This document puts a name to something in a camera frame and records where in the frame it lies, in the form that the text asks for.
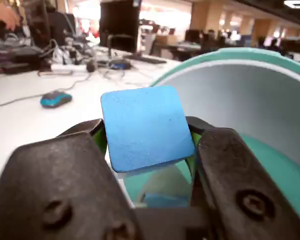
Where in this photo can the small blue and black device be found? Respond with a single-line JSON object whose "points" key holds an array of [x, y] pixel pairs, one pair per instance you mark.
{"points": [[120, 65]]}

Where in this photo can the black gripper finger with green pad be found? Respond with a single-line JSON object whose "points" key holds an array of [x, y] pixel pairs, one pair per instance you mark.
{"points": [[235, 175], [52, 180]]}

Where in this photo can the blue and black computer mouse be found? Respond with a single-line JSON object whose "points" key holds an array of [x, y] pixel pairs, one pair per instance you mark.
{"points": [[55, 100]]}

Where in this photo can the black computer monitor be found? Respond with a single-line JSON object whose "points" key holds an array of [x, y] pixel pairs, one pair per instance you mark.
{"points": [[120, 22]]}

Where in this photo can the teal whale-shaped bin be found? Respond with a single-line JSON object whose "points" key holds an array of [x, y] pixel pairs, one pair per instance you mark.
{"points": [[252, 100]]}

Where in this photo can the black keyboard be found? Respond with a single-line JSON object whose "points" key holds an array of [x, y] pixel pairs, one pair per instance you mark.
{"points": [[147, 59]]}

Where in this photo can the small black round object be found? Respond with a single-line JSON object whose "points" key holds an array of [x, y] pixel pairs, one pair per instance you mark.
{"points": [[91, 67]]}

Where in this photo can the person's bare hand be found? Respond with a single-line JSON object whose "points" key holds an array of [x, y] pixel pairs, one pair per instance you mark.
{"points": [[2, 15]]}

